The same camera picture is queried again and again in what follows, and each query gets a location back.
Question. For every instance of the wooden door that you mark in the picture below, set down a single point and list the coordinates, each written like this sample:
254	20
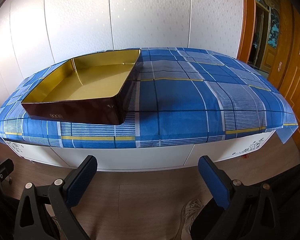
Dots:
285	71

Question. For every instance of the dark tin box gold interior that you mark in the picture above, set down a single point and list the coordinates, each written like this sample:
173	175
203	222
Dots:
90	89

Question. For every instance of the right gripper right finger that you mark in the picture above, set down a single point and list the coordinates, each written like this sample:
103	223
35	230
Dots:
269	209

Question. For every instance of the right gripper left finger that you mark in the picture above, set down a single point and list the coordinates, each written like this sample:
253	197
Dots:
45	211

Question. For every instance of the white cabinet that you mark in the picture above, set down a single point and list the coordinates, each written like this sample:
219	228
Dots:
141	159

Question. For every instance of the blue plaid tablecloth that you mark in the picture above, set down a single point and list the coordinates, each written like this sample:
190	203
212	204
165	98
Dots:
182	96

